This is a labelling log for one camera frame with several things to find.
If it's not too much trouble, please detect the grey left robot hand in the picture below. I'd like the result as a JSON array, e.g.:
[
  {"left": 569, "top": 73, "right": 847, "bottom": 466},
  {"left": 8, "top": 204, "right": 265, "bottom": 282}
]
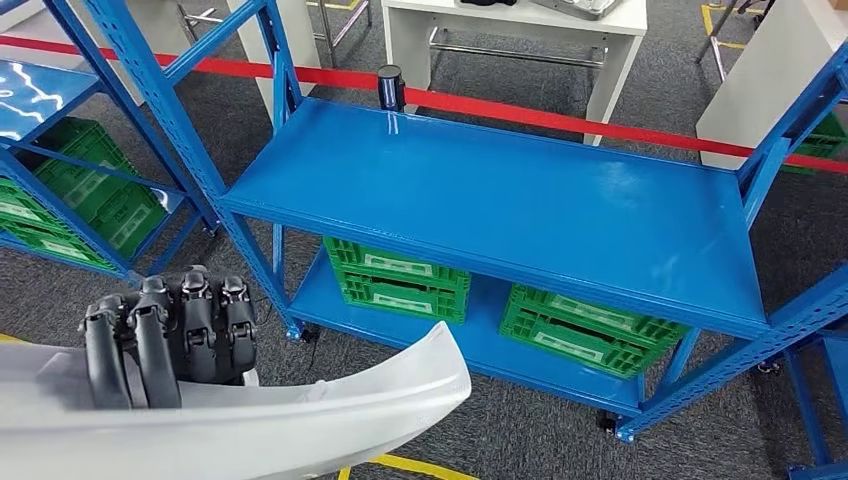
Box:
[{"left": 78, "top": 264, "right": 261, "bottom": 411}]

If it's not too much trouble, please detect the white curved plastic part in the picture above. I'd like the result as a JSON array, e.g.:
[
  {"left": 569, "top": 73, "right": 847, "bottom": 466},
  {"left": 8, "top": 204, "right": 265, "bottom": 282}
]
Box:
[{"left": 0, "top": 321, "right": 473, "bottom": 480}]

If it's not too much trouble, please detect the blue metal shelf rack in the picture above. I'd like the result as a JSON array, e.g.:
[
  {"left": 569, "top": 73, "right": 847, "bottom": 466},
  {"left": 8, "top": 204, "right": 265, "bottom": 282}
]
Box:
[
  {"left": 82, "top": 0, "right": 848, "bottom": 444},
  {"left": 0, "top": 0, "right": 221, "bottom": 283},
  {"left": 758, "top": 329, "right": 848, "bottom": 480}
]

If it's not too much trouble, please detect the yellow floor tape square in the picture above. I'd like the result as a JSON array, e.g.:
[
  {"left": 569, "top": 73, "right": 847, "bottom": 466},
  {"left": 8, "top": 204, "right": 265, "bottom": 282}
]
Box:
[{"left": 337, "top": 453, "right": 480, "bottom": 480}]

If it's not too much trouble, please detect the red barrier belt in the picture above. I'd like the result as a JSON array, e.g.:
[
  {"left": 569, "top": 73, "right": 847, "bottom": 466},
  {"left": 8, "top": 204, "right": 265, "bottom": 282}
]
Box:
[
  {"left": 404, "top": 87, "right": 848, "bottom": 175},
  {"left": 0, "top": 34, "right": 380, "bottom": 93}
]

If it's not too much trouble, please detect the white table with steel bar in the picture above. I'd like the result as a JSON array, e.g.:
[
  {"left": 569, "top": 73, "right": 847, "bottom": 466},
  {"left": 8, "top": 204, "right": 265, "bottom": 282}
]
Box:
[{"left": 382, "top": 0, "right": 649, "bottom": 147}]

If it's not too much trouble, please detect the grey metal tray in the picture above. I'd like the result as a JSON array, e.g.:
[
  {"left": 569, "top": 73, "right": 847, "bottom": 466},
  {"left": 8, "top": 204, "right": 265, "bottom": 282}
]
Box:
[{"left": 529, "top": 0, "right": 621, "bottom": 21}]

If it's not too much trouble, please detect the white panel table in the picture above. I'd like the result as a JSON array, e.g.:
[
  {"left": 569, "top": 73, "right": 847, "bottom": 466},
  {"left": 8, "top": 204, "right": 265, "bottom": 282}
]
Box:
[{"left": 695, "top": 0, "right": 848, "bottom": 170}]

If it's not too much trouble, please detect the black stanchion post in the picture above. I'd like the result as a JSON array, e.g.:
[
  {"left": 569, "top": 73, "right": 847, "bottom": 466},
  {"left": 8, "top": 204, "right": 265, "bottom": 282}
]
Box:
[{"left": 377, "top": 64, "right": 407, "bottom": 113}]

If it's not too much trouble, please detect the steel stool frame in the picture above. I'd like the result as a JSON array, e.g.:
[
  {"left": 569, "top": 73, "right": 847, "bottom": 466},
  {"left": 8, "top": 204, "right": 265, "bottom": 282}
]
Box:
[{"left": 695, "top": 0, "right": 757, "bottom": 84}]

